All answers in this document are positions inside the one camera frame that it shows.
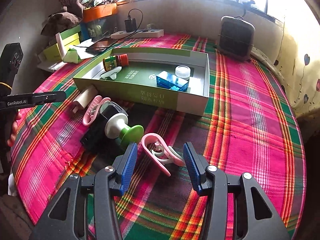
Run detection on white wall charger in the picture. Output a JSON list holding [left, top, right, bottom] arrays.
[[72, 85, 98, 113]]

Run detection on black bike light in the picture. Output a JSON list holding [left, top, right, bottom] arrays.
[[80, 101, 128, 151]]

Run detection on green white spool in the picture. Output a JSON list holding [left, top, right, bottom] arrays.
[[105, 113, 144, 148]]

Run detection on black white oval device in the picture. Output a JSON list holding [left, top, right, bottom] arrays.
[[100, 67, 122, 80]]

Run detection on red bottle green label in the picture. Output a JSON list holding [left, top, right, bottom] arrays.
[[103, 54, 129, 72]]

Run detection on blue usb tester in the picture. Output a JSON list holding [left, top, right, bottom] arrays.
[[156, 71, 189, 92]]

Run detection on small white jar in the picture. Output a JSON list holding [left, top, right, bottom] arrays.
[[175, 66, 191, 80]]

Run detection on pink ear hook clip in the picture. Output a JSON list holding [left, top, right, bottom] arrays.
[[82, 95, 111, 126]]

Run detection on person left hand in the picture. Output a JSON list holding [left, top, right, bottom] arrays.
[[7, 110, 22, 147]]

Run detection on white tube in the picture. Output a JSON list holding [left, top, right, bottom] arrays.
[[55, 33, 67, 60]]

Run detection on plaid pink green cloth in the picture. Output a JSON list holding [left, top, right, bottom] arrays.
[[11, 33, 307, 240]]

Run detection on brown cloth bag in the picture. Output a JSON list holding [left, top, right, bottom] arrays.
[[41, 7, 82, 37]]

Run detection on black smartphone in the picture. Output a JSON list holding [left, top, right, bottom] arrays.
[[86, 37, 118, 55]]

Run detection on orange storage bin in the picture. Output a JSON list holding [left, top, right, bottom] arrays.
[[82, 3, 118, 23]]

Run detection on green grey cardboard tray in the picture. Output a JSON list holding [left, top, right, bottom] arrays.
[[73, 47, 210, 116]]

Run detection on black power adapter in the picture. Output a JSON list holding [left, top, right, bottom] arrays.
[[124, 18, 137, 33]]

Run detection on white power strip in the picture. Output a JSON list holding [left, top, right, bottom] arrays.
[[111, 29, 164, 40]]

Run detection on heart pattern curtain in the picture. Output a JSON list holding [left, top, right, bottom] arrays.
[[274, 6, 319, 116]]

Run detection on grey mini heater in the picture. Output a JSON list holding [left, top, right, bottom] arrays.
[[217, 16, 255, 61]]

